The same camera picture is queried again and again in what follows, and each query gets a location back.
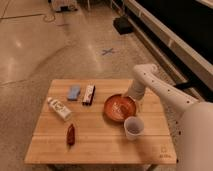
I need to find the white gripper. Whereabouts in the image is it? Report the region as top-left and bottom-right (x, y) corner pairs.
(122, 80), (146, 111)

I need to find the orange ceramic bowl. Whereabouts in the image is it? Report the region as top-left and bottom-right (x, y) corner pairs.
(104, 94), (137, 122)

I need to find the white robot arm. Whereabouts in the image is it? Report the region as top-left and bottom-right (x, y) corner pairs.
(125, 64), (213, 171)

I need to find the white paper cup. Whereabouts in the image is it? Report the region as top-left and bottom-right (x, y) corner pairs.
(124, 116), (144, 141)

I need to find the blue sponge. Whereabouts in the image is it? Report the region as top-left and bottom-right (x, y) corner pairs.
(67, 85), (81, 101)

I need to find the black object on floor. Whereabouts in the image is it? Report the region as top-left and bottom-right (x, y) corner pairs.
(113, 17), (133, 35)

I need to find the white lotion tube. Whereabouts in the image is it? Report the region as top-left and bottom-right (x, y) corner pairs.
(47, 97), (71, 121)

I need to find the equipment at top edge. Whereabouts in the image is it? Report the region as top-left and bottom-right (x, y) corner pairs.
(48, 0), (77, 12)

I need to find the cable on floor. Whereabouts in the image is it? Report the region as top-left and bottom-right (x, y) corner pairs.
(0, 9), (58, 24)

